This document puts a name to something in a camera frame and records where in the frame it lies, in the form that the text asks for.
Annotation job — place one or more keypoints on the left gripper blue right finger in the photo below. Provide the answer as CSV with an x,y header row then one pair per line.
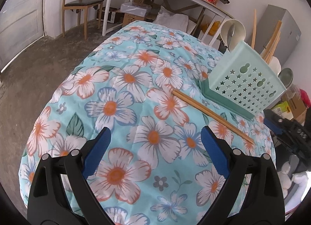
x,y
213,147

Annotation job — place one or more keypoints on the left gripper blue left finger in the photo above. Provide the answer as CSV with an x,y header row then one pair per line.
x,y
94,150

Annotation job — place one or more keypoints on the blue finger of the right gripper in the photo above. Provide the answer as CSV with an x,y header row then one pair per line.
x,y
273,127

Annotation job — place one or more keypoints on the wooden chopstick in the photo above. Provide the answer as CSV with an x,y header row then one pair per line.
x,y
268,48
212,114
269,56
254,30

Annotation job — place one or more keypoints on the right white gloved hand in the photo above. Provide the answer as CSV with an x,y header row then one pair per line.
x,y
295,185

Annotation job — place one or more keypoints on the cardboard box near fridge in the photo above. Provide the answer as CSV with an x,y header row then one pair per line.
x,y
293,105

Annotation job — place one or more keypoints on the grey metal ladle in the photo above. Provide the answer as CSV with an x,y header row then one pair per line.
x,y
286,76

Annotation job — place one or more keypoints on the floral blue tablecloth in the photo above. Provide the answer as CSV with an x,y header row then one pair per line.
x,y
155,170

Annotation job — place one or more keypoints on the white spoon in holder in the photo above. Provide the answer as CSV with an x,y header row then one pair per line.
x,y
275,65

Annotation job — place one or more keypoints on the mint green utensil holder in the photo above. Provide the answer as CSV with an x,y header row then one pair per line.
x,y
242,82

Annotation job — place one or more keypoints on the grey refrigerator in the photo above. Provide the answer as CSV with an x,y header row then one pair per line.
x,y
289,32

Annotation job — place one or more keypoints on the white ladle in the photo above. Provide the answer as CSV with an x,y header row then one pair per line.
x,y
232,32

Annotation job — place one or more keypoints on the yellow plastic bag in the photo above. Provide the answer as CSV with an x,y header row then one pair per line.
x,y
214,28

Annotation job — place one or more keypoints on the white pillow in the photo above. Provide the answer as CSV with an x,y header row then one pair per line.
x,y
174,21

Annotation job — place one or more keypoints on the cardboard box under desk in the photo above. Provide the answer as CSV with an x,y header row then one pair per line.
x,y
129,18

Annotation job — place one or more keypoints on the wooden chair black seat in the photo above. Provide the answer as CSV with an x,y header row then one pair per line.
x,y
80,6

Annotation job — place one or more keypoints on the clear plastic storage box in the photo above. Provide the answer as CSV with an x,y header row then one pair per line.
x,y
137,9

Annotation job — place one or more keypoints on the white door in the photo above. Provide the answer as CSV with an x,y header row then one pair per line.
x,y
21,25

